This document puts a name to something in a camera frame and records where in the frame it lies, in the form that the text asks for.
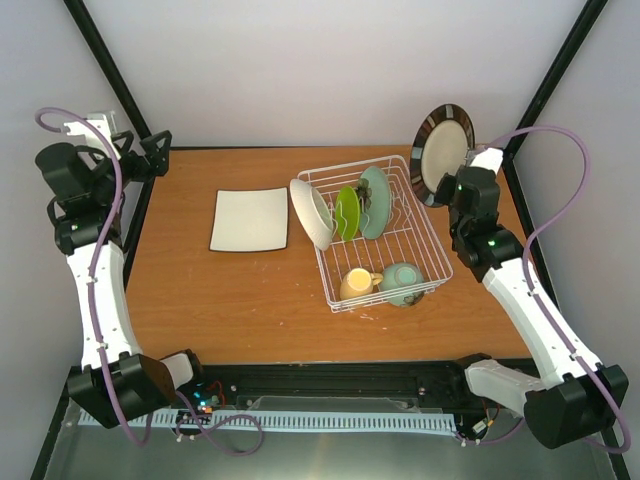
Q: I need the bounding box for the black rimmed plate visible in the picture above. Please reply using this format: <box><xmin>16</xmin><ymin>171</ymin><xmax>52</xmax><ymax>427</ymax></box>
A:
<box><xmin>409</xmin><ymin>103</ymin><xmax>475</xmax><ymax>208</ymax></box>

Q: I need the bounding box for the teal flower plate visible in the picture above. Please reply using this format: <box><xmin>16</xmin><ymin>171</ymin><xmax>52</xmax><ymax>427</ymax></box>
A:
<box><xmin>356</xmin><ymin>166</ymin><xmax>392</xmax><ymax>240</ymax></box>

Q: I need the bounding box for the white wire dish rack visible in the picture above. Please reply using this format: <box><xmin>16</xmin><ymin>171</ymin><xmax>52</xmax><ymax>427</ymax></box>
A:
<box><xmin>297</xmin><ymin>155</ymin><xmax>453</xmax><ymax>313</ymax></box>

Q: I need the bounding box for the green celadon bowl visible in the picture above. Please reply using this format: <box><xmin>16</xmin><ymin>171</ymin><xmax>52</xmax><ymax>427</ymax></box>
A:
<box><xmin>378</xmin><ymin>262</ymin><xmax>425</xmax><ymax>307</ymax></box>

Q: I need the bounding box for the lime green plate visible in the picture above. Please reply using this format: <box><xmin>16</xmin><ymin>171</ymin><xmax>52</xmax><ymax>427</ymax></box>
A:
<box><xmin>334</xmin><ymin>186</ymin><xmax>360</xmax><ymax>242</ymax></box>

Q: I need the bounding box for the white square plate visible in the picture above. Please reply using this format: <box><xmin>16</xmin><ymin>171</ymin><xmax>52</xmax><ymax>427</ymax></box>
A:
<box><xmin>209</xmin><ymin>187</ymin><xmax>289</xmax><ymax>253</ymax></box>

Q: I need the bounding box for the yellow mug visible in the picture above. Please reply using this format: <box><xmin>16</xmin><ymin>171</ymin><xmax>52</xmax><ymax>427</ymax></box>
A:
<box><xmin>339</xmin><ymin>268</ymin><xmax>384</xmax><ymax>301</ymax></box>

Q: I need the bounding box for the floral patterned bowl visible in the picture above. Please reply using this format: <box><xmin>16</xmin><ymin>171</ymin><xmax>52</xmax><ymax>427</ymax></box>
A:
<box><xmin>289</xmin><ymin>179</ymin><xmax>335</xmax><ymax>251</ymax></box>

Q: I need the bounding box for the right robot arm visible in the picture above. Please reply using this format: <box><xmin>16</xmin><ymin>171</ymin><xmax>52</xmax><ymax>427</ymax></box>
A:
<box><xmin>435</xmin><ymin>166</ymin><xmax>631</xmax><ymax>453</ymax></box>

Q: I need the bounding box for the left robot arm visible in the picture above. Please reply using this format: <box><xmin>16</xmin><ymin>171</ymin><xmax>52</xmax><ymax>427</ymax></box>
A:
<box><xmin>35</xmin><ymin>131</ymin><xmax>208</xmax><ymax>428</ymax></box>

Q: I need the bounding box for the metal sheet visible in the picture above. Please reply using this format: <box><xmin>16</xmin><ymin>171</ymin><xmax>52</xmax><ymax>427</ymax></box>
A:
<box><xmin>45</xmin><ymin>398</ymin><xmax>615</xmax><ymax>479</ymax></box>

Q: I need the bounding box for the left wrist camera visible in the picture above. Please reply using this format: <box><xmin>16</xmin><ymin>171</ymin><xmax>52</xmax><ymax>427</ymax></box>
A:
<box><xmin>63</xmin><ymin>110</ymin><xmax>117</xmax><ymax>152</ymax></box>

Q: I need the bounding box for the black frame post left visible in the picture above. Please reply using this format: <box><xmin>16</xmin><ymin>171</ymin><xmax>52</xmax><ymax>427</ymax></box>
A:
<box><xmin>63</xmin><ymin>0</ymin><xmax>157</xmax><ymax>154</ymax></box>

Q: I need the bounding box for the black frame post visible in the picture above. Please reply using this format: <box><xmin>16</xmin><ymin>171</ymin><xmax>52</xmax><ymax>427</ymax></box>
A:
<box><xmin>63</xmin><ymin>0</ymin><xmax>157</xmax><ymax>154</ymax></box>
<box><xmin>517</xmin><ymin>0</ymin><xmax>608</xmax><ymax>129</ymax></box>

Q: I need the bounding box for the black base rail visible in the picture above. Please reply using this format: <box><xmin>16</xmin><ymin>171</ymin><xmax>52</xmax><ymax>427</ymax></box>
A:
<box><xmin>64</xmin><ymin>363</ymin><xmax>601</xmax><ymax>416</ymax></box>

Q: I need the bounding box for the black frame post right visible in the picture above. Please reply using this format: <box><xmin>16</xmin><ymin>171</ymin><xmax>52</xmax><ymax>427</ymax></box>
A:
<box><xmin>517</xmin><ymin>0</ymin><xmax>608</xmax><ymax>129</ymax></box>

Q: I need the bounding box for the light blue cable duct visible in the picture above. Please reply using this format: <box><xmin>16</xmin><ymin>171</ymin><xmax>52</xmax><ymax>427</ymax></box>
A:
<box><xmin>78</xmin><ymin>409</ymin><xmax>457</xmax><ymax>436</ymax></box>

